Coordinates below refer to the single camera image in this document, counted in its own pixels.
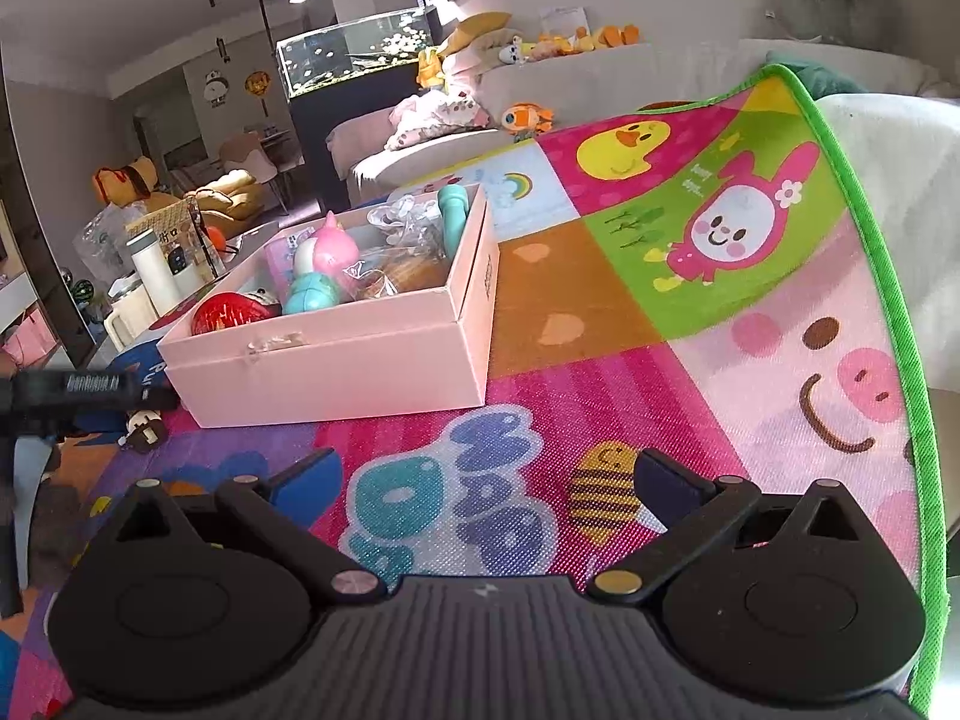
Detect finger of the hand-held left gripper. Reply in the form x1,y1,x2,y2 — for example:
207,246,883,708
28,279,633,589
16,367,179,422

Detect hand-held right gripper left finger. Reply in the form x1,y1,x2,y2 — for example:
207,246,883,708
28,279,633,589
97,448,388,605

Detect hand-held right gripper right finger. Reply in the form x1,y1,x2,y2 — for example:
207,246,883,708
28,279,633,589
587,448,875,605

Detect small brown white toy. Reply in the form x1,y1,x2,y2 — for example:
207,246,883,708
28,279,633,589
124,409,170,455

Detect pink storage box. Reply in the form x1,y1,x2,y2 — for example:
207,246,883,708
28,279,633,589
156,181,500,430

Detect pink cloth bin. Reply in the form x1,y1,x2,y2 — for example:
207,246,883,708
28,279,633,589
0,307,65,368

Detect white jug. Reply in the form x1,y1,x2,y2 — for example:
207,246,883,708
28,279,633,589
105,285,162,350

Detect white thermos bottle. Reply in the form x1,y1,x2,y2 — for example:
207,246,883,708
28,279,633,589
131,232,181,316

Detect colourful printed play mat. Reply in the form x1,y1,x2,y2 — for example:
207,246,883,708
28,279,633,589
0,64,942,720

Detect red strawberry toy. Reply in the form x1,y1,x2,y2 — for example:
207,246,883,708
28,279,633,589
190,294,278,337

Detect clear plastic bags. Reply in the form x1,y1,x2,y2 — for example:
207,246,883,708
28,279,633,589
71,202,140,278

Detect white bottle with black label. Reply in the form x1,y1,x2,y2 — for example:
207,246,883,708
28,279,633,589
166,236,207,293

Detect teal round toy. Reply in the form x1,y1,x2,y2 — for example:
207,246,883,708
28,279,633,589
281,274,346,316

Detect cardboard basket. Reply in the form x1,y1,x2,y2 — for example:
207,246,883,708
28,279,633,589
124,199,203,241

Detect clear plastic cup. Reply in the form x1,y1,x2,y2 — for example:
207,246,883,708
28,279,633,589
349,262,398,302

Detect brown plush horse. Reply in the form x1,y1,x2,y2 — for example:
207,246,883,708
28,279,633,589
91,156,162,207

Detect pink packet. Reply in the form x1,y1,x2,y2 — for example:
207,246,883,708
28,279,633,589
264,234,308,290

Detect pink unicorn toy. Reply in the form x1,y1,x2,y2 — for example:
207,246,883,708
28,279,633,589
311,211,368,293

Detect brown round item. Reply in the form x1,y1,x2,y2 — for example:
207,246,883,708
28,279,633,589
375,251,451,293

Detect yellow plush seat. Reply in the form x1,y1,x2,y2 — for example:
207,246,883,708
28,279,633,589
184,169,267,230

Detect clear plastic packaging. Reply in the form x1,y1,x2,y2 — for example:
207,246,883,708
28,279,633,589
366,195,443,256

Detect beige chair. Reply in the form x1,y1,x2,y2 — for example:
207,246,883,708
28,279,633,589
221,131,275,188

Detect black tank cabinet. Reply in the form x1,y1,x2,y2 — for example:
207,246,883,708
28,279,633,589
289,64,443,211

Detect pink white printed blanket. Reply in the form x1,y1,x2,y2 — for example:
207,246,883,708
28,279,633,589
386,86,488,151

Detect orange fish plush toy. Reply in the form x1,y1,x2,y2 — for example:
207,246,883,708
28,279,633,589
501,101,556,140

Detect grey sofa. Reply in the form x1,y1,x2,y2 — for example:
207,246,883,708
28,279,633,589
326,37,960,203

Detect glass fish tank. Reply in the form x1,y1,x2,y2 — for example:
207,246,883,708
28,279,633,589
259,0,443,98

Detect teal cloth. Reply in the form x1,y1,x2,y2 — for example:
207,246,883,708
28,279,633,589
765,51,938,95

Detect yellow orange plush toy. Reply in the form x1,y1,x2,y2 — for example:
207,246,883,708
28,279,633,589
536,28,593,57

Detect white card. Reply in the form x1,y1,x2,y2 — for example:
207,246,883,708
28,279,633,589
538,6,590,38

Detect beige pillow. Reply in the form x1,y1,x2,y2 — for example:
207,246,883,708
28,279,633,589
442,11,526,61

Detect dark cabinet frame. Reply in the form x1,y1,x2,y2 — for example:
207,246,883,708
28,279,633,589
0,75,98,370

